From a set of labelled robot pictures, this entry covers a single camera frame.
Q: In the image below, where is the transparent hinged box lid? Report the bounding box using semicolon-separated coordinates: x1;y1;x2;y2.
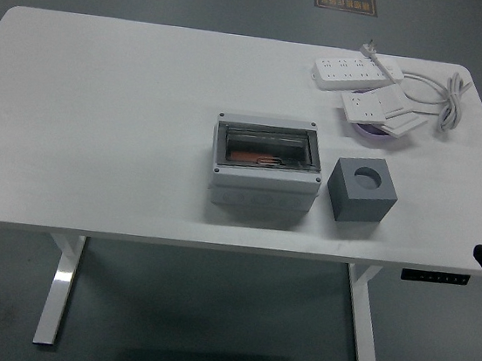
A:
217;118;327;176

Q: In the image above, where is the orange cylindrical battery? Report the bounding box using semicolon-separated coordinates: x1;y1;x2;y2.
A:
230;149;285;168

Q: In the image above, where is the grey plastic junction box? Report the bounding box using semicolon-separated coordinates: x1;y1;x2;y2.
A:
204;110;331;220

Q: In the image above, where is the purple round dish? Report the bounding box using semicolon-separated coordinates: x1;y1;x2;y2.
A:
345;87;406;144

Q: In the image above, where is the black table control panel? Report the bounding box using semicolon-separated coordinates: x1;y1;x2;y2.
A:
401;267;472;288

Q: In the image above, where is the grey cube holder block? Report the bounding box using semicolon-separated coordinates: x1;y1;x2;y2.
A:
322;153;403;229

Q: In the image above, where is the white power strip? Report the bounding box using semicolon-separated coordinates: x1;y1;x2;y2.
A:
308;48;407;100

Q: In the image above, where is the white table leg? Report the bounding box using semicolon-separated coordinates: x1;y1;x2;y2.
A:
31;231;88;349
336;261;390;361

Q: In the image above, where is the white power cord with plug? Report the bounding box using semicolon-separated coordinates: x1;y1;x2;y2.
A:
351;37;478;141

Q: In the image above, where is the white wall socket panel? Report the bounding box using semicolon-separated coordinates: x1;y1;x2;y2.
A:
337;88;393;128

